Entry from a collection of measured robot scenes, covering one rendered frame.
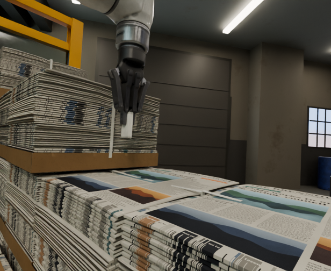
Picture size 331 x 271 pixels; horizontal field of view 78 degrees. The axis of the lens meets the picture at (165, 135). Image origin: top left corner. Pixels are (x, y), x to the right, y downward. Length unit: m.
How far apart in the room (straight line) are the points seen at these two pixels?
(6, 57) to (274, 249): 1.12
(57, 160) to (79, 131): 0.09
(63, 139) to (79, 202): 0.22
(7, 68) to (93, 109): 0.62
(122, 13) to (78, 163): 0.39
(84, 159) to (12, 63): 0.69
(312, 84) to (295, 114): 1.48
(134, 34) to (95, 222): 0.44
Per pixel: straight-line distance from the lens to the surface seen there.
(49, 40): 1.83
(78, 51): 1.88
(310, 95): 6.96
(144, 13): 0.61
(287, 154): 5.65
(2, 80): 1.12
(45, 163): 0.53
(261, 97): 5.28
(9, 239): 0.76
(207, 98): 4.99
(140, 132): 0.66
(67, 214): 0.40
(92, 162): 0.57
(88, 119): 0.57
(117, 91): 0.54
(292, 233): 0.27
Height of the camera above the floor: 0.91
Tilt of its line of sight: 2 degrees up
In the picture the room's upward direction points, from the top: 3 degrees clockwise
